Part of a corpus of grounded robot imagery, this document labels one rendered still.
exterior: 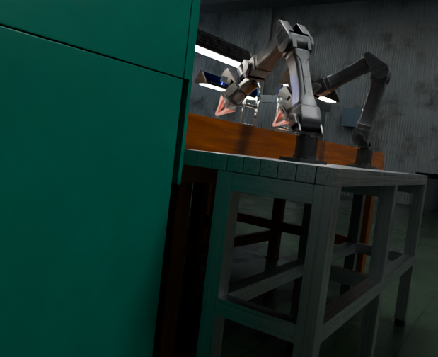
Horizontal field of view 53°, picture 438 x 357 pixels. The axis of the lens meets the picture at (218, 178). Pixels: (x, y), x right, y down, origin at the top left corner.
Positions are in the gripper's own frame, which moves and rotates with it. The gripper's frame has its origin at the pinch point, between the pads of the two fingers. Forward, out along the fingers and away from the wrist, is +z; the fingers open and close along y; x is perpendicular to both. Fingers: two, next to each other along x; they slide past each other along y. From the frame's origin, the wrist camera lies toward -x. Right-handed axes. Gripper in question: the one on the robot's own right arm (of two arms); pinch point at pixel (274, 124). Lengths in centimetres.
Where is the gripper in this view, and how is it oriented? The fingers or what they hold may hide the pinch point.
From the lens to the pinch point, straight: 200.3
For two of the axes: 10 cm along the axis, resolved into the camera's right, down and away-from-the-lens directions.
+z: -6.8, 5.4, 5.0
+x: 4.3, 8.4, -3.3
